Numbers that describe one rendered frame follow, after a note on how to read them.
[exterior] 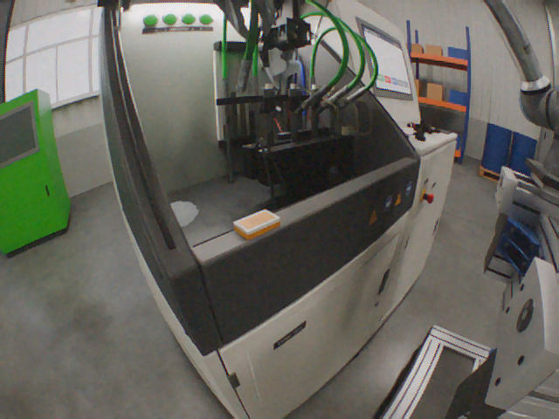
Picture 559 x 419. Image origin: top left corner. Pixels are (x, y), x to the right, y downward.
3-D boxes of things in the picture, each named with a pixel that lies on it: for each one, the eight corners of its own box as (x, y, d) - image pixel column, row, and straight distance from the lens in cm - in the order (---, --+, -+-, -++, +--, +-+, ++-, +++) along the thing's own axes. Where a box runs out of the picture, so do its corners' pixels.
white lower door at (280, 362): (258, 435, 103) (219, 356, 38) (254, 431, 103) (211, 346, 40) (368, 341, 124) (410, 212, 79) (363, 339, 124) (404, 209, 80)
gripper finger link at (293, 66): (294, 88, 53) (293, 46, 54) (275, 88, 58) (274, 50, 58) (305, 88, 55) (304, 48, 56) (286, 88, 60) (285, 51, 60)
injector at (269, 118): (276, 179, 59) (274, 88, 56) (263, 174, 63) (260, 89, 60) (285, 175, 61) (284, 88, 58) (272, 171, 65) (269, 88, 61)
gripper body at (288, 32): (286, 43, 50) (284, -10, 54) (258, 49, 57) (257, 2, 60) (313, 48, 56) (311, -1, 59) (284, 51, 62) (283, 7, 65)
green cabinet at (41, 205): (5, 261, 345) (-34, 124, 330) (18, 232, 413) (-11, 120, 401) (69, 233, 306) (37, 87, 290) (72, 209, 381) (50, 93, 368)
